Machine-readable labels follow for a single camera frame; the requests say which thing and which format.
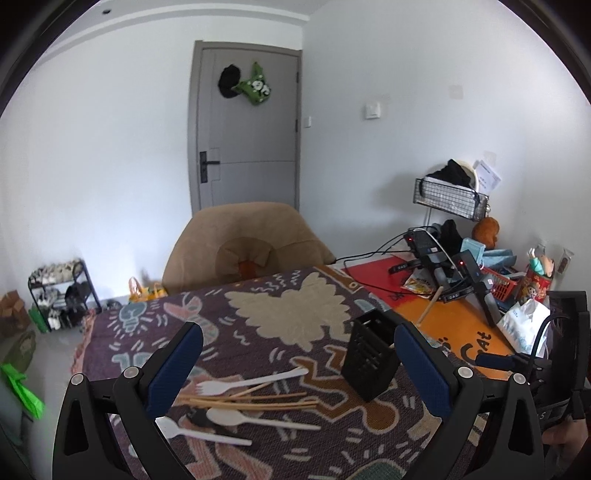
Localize bright green plastic bag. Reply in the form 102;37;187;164
0;362;46;418

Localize green plush toy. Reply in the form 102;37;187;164
232;62;272;107

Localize white plastic fork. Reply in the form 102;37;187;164
196;367;309;397

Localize brown plush toy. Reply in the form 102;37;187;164
472;217;501;250

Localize person's right hand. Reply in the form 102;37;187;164
542;422;589;462

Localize white plastic spoon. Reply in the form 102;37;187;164
205;407;322;431
154;416;253;446

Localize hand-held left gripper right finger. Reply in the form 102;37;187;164
394;322;546;480

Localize black power adapter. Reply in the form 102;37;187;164
404;231;444;259
452;251;485;284

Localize black door handle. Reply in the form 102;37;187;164
199;151;221;184

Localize black shoe rack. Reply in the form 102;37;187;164
28;259;103;332

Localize yellow snack packet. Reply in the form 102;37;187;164
401;270;437;296

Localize black wire basket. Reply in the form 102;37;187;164
413;178;489;221

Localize light blue box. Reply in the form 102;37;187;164
460;237;485;261

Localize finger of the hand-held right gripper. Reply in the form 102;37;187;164
475;353;520;371

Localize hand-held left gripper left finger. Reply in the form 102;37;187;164
52;322;204;480

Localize rows of shoes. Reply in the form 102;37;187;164
30;261;95;329

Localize white papers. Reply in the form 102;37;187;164
473;159;502;193

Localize red cartoon canister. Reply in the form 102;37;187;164
515;247;555;305

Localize purple printed woven blanket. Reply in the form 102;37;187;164
71;265;490;480

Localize cardboard box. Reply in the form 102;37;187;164
0;291;31;340

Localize tan upholstered armchair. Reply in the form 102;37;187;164
163;202;337;296

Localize black pouch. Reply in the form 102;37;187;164
434;219;464;259

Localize grey door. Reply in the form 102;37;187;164
187;41;303;217

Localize white plastic bag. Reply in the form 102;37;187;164
496;298;552;356

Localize black slotted utensil holder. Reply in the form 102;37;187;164
341;310;402;403

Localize black cloth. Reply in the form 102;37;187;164
425;159;478;189

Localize black hat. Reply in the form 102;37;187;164
218;65;242;99

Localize red plastic basket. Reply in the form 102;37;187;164
480;267;525;301

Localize black cables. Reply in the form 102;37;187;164
335;228;416;268

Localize yellow bag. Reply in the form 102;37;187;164
128;276;168;303

